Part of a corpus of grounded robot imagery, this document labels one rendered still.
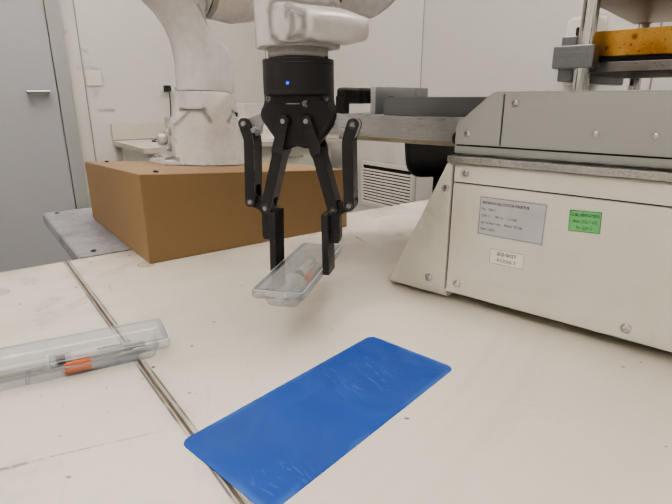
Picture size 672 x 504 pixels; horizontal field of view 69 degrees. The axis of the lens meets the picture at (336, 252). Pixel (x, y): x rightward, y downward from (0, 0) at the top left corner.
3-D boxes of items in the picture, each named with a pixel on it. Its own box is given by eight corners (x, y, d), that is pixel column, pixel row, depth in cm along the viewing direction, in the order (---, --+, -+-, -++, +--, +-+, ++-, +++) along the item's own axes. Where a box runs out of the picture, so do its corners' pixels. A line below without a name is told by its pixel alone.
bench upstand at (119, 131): (294, 132, 372) (294, 118, 369) (113, 141, 297) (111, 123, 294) (291, 132, 375) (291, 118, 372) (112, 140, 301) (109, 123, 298)
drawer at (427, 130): (560, 140, 75) (567, 86, 73) (500, 151, 59) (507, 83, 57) (399, 132, 94) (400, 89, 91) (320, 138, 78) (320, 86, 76)
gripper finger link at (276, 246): (275, 213, 56) (268, 212, 56) (276, 271, 58) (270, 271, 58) (283, 208, 58) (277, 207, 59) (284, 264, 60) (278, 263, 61)
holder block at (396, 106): (549, 114, 75) (551, 96, 74) (493, 118, 60) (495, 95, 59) (451, 112, 85) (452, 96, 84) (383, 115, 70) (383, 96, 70)
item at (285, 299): (303, 257, 68) (302, 242, 67) (342, 260, 67) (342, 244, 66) (251, 309, 51) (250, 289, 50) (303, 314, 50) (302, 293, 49)
